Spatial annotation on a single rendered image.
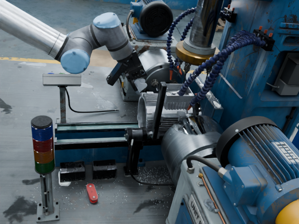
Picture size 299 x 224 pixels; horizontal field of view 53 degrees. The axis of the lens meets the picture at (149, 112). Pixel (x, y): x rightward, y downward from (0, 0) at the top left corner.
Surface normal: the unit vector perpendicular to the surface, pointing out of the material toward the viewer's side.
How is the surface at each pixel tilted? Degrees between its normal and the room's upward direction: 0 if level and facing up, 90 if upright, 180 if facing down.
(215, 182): 0
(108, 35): 94
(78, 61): 94
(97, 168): 0
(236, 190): 90
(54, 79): 55
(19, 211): 0
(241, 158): 68
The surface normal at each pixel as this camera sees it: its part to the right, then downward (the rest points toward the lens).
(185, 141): -0.56, -0.58
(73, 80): 0.26, 0.00
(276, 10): -0.96, 0.02
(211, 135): 0.11, -0.82
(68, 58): 0.11, 0.62
